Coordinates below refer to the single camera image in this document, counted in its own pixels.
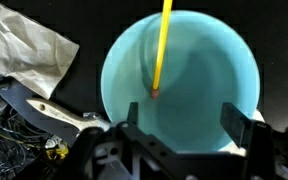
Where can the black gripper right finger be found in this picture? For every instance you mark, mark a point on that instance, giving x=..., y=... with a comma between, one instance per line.
x=236, y=125

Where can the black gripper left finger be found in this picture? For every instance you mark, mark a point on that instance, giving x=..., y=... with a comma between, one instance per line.
x=133, y=113

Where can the yellow pencil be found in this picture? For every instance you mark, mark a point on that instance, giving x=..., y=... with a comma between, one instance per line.
x=165, y=17

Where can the blue bowl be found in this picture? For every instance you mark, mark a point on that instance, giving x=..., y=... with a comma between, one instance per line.
x=206, y=64

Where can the yellow plug on floor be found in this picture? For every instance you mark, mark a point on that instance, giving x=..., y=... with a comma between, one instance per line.
x=56, y=150

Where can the crumpled paper napkin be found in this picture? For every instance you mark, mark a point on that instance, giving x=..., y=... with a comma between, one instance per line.
x=34, y=55

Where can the wooden handled paint brush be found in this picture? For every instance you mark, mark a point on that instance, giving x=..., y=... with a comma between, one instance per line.
x=57, y=112

